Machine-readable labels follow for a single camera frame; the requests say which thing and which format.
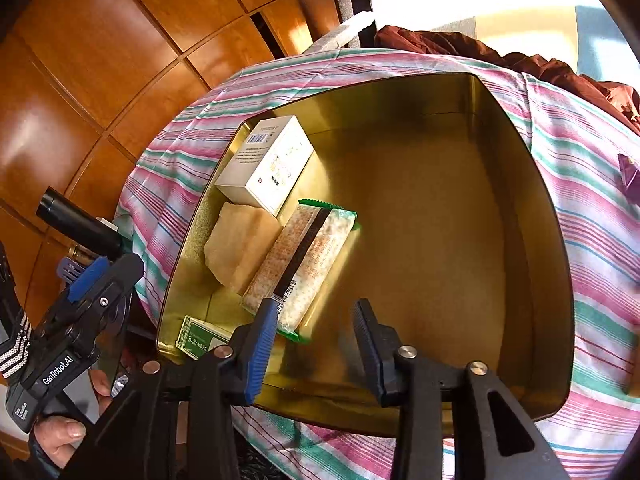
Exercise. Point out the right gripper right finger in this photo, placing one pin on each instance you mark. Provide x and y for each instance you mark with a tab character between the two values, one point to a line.
377	344

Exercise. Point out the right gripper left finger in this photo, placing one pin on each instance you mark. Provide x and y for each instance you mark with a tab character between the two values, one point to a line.
252	345

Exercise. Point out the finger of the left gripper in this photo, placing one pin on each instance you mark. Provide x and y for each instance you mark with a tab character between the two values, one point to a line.
87	279
69	270

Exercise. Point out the small green white box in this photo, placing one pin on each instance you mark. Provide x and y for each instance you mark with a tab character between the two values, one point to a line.
196	337

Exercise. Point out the long wafer biscuit pack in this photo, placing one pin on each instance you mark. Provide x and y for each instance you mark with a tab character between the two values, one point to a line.
299	262

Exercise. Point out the yellow sponge block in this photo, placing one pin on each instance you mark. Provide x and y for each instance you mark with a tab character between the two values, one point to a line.
238	244

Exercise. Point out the white barcode carton box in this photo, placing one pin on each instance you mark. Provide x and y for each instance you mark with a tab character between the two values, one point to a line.
263	171

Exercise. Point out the purple snack packet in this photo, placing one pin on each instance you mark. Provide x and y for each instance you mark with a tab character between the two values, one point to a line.
630	174

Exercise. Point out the person's left hand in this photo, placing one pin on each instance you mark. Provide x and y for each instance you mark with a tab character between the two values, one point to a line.
57	435

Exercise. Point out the gold metal tin box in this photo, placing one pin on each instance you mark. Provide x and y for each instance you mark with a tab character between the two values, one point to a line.
457	247

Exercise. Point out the wooden wardrobe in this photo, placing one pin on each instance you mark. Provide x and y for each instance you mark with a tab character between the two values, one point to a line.
86	85

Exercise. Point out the rust brown blanket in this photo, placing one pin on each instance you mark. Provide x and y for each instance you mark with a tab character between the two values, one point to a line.
619	100

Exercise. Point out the tricolour foam headboard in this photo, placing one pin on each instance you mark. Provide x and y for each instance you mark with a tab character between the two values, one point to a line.
580	33

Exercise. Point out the white bed rail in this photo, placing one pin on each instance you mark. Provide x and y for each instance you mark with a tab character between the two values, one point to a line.
344	34

